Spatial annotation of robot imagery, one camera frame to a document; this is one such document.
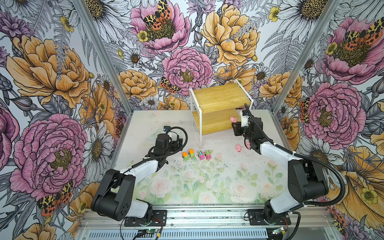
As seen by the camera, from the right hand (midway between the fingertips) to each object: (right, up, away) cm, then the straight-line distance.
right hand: (234, 126), depth 92 cm
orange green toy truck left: (-30, -18, +2) cm, 35 cm away
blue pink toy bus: (-20, -18, +2) cm, 27 cm away
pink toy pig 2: (0, +4, 0) cm, 4 cm away
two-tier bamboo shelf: (-13, +12, -12) cm, 22 cm away
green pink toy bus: (-15, -18, +2) cm, 24 cm away
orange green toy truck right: (-26, -17, +5) cm, 31 cm away
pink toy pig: (+4, -14, +7) cm, 16 cm away
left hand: (-36, -10, 0) cm, 37 cm away
